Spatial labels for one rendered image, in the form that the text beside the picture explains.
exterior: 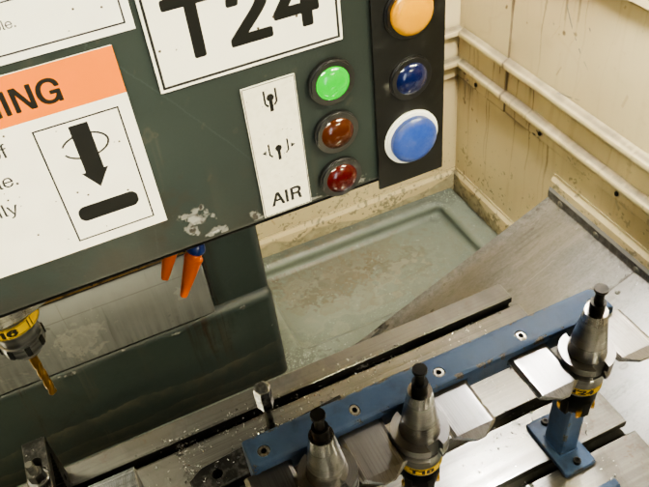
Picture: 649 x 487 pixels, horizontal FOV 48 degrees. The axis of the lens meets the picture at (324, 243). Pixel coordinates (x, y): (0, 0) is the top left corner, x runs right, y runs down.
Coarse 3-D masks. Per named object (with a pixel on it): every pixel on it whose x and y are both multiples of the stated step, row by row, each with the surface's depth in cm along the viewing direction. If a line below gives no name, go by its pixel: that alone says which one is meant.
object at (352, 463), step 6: (342, 450) 76; (348, 450) 76; (306, 456) 76; (348, 456) 76; (300, 462) 76; (348, 462) 75; (354, 462) 75; (300, 468) 75; (354, 468) 75; (300, 474) 75; (348, 474) 74; (354, 474) 74; (300, 480) 74; (306, 480) 74; (348, 480) 74; (354, 480) 74; (300, 486) 74; (306, 486) 74; (312, 486) 74; (342, 486) 74; (348, 486) 74; (354, 486) 74
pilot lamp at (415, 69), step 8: (416, 64) 40; (400, 72) 40; (408, 72) 40; (416, 72) 40; (424, 72) 40; (400, 80) 40; (408, 80) 40; (416, 80) 40; (424, 80) 41; (400, 88) 41; (408, 88) 41; (416, 88) 41
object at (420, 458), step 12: (396, 420) 78; (444, 420) 78; (396, 432) 77; (444, 432) 77; (396, 444) 77; (408, 444) 76; (432, 444) 76; (444, 444) 76; (408, 456) 77; (420, 456) 76
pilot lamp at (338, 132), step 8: (336, 120) 40; (344, 120) 40; (328, 128) 40; (336, 128) 40; (344, 128) 40; (352, 128) 41; (328, 136) 40; (336, 136) 40; (344, 136) 41; (328, 144) 41; (336, 144) 41; (344, 144) 41
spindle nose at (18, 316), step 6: (36, 306) 57; (18, 312) 56; (24, 312) 56; (30, 312) 56; (0, 318) 55; (6, 318) 55; (12, 318) 55; (18, 318) 56; (0, 324) 55; (6, 324) 55; (12, 324) 56
